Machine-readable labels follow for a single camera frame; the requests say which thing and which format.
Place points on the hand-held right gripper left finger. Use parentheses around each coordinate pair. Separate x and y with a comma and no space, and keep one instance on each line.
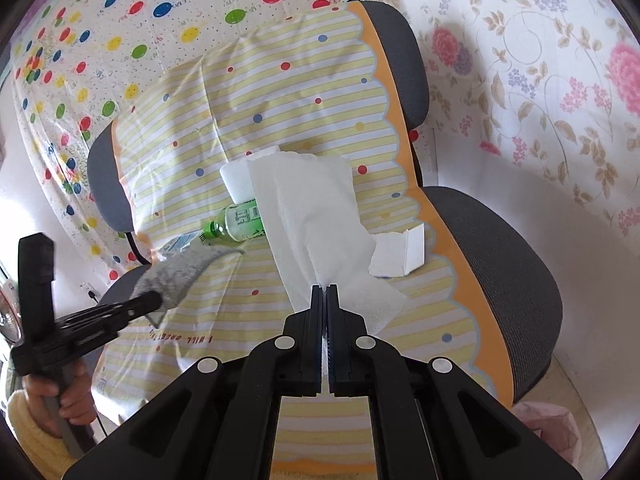
(318,330)

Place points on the grey office chair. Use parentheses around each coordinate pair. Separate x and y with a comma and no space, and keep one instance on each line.
(500,270)

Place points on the pink trash bag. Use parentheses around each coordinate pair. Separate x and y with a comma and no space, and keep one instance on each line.
(550,425)

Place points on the white paper towel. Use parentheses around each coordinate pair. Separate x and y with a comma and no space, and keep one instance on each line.
(310,220)

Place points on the fluffy beige clothing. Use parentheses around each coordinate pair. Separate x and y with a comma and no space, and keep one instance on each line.
(30,440)

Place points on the floral print cloth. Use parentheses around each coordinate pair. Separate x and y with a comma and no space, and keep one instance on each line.
(550,60)

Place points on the printed plastic wrapper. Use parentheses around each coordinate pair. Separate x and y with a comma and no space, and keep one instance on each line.
(177,245)

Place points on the green plastic bottle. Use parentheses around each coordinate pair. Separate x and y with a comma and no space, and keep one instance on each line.
(240,220)

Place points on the person's left hand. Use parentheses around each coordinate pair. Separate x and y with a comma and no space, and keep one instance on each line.
(77,395)

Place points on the balloon print cloth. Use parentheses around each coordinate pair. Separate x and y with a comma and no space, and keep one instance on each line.
(150,25)

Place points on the grey rag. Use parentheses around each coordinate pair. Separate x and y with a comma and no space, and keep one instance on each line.
(175,275)

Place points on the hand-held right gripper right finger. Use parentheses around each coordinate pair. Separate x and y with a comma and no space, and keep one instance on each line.
(334,330)

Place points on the yellow striped dotted cloth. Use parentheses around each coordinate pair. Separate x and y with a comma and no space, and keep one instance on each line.
(300,100)

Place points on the white foam block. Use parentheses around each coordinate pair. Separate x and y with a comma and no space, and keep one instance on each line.
(237,180)

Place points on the white paper card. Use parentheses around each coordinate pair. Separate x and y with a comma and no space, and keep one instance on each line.
(400,255)

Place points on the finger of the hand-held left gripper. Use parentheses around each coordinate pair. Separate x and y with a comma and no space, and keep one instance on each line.
(120,307)
(135,317)

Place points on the electric fan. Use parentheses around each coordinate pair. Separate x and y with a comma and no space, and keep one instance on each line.
(10,320)

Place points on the white wall socket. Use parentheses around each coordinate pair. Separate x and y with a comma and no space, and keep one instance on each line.
(87,289)

